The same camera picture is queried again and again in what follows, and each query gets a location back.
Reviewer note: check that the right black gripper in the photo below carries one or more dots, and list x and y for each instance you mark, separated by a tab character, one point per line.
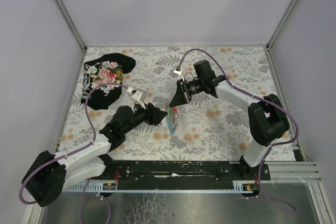
184	92

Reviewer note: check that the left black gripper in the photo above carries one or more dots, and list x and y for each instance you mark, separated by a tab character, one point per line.
151	114

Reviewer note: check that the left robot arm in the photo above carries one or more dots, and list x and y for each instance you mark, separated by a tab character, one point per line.
51	173

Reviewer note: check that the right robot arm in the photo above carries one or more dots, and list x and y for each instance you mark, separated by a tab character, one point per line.
266	121

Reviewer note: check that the black floral cloth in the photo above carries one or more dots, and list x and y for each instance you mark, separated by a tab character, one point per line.
109	68

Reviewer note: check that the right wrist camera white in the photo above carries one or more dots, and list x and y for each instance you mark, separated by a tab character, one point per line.
178	71

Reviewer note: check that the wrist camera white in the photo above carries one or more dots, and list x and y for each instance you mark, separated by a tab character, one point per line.
138	96
178	71

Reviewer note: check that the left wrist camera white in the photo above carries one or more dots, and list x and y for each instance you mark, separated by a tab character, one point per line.
138	96

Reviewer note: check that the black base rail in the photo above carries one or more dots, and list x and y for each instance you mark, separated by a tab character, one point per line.
182	172

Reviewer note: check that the white cable duct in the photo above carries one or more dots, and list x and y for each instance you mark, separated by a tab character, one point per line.
123	187

